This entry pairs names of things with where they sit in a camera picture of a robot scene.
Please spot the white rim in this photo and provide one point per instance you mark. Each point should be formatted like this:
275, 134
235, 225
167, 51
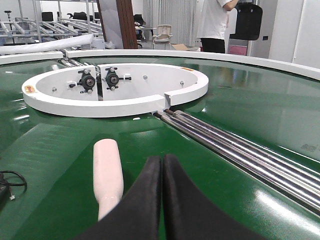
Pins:
29, 57
297, 69

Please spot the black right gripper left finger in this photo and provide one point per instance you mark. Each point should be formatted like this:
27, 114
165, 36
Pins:
137, 215

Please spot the metal roller rack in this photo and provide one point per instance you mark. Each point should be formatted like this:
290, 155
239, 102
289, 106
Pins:
33, 21

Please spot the steel rollers right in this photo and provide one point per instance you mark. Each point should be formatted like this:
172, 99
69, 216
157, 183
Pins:
290, 178

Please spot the white office chair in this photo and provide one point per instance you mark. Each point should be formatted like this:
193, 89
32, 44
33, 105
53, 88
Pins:
163, 35

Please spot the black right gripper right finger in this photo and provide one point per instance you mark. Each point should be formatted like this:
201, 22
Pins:
189, 214

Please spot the steel rollers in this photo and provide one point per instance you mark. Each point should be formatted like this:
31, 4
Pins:
290, 178
69, 62

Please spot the black bearing right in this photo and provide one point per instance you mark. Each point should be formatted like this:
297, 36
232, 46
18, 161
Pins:
110, 77

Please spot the white outer rim right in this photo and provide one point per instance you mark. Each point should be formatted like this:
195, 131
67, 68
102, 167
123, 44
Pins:
297, 69

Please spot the black bearing left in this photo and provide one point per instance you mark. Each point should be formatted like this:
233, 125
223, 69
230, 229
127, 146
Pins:
87, 81

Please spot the white outer rim left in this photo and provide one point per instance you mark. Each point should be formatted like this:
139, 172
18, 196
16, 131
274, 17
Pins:
29, 57

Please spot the pink hand brush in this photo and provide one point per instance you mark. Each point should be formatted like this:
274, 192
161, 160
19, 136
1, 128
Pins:
108, 181

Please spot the brown wooden pillar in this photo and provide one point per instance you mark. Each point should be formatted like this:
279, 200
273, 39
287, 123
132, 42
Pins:
117, 22

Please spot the black chair back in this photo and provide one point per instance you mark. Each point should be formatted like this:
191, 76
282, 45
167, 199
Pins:
248, 22

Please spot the black bearing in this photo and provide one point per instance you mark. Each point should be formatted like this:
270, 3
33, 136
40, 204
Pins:
110, 77
87, 81

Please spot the steel rollers upper left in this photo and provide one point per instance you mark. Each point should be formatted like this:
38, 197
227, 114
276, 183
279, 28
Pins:
69, 62

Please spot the person in white shirt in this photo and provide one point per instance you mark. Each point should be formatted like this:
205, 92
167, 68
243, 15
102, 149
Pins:
213, 24

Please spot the white inner ring guard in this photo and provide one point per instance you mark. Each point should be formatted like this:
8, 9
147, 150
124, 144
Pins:
154, 87

